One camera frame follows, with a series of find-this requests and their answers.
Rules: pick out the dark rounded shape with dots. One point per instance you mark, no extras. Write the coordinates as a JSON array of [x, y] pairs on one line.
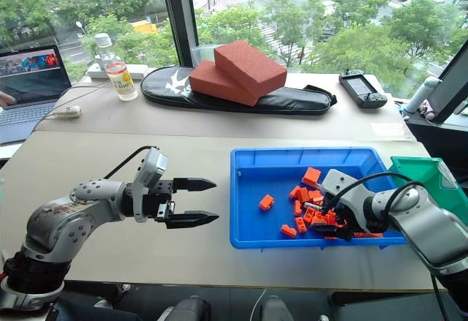
[[276, 310], [190, 310]]

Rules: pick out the clear bottle with yellow label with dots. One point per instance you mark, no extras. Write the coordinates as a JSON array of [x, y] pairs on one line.
[[122, 81]]

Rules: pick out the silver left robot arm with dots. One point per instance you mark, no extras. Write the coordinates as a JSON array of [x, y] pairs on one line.
[[66, 222]]

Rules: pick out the white thermos bottle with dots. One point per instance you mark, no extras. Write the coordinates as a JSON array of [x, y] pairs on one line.
[[422, 94]]

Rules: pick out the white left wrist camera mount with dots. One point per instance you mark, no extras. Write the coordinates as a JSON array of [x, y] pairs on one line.
[[153, 164]]

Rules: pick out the blue plastic bin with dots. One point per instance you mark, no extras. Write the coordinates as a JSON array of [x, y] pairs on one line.
[[256, 167]]

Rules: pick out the grey laptop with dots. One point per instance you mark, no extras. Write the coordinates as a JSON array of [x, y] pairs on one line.
[[25, 116]]

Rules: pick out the black handheld controller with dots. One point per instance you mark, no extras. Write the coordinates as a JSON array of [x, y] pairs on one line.
[[362, 88]]

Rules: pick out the black racket bag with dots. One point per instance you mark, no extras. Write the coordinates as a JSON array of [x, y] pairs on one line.
[[292, 99]]

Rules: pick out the black side desk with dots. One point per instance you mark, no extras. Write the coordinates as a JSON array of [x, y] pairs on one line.
[[438, 138]]

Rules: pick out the red brick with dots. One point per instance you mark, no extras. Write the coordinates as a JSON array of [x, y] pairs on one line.
[[248, 67], [212, 83]]

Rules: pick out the black monitor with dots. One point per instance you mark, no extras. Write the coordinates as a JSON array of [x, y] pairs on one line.
[[451, 83]]

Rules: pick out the black window frame post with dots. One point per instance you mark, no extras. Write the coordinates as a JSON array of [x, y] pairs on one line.
[[181, 17]]

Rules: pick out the white power strip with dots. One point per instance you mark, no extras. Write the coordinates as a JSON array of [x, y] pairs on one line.
[[96, 72]]

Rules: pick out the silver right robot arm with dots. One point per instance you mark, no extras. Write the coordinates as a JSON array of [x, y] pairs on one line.
[[428, 222]]

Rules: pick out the small pink plush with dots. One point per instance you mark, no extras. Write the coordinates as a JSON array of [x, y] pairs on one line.
[[427, 109]]

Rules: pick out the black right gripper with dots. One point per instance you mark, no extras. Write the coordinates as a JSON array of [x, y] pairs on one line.
[[348, 221]]

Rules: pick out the silver cylindrical battery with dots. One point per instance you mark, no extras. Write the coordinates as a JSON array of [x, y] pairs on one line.
[[313, 205]]

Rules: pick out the small white adapter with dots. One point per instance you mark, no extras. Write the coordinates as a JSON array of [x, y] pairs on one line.
[[68, 112]]

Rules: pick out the large orange battery block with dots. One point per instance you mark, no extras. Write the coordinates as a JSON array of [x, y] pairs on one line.
[[311, 176]]

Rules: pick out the green plastic bin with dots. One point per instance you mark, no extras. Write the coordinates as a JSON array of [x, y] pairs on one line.
[[415, 169]]

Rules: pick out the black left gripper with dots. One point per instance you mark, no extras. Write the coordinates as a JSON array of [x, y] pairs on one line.
[[161, 189]]

